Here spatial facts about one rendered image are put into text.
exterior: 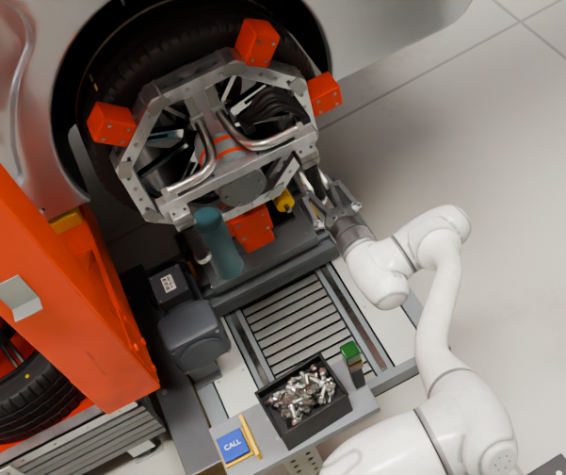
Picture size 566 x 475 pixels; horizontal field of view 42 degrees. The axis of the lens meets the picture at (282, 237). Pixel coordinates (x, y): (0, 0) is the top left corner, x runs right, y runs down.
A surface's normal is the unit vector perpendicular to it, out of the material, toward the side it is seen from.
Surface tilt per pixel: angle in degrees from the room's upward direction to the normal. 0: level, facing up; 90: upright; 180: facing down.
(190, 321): 0
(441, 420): 12
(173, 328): 0
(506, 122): 0
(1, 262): 90
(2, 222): 90
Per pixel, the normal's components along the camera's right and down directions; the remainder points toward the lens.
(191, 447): -0.19, -0.55
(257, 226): 0.41, 0.70
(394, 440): -0.35, -0.68
